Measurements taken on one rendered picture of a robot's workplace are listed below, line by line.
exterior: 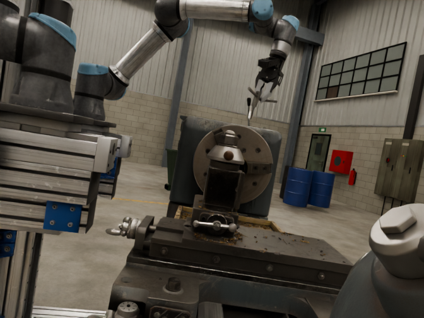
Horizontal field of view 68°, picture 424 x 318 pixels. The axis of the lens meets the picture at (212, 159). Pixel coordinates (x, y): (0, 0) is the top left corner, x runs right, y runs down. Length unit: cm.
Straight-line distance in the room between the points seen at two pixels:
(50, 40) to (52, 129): 22
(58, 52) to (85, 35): 1077
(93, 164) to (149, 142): 1046
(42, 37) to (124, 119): 1037
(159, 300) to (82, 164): 46
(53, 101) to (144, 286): 53
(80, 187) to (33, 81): 28
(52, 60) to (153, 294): 62
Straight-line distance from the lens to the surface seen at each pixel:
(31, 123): 90
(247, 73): 1247
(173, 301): 53
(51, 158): 89
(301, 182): 772
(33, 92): 90
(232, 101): 1209
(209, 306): 62
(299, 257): 64
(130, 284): 56
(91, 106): 137
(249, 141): 123
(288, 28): 140
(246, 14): 130
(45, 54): 92
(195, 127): 138
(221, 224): 61
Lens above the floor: 115
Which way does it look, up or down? 3 degrees down
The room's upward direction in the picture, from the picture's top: 10 degrees clockwise
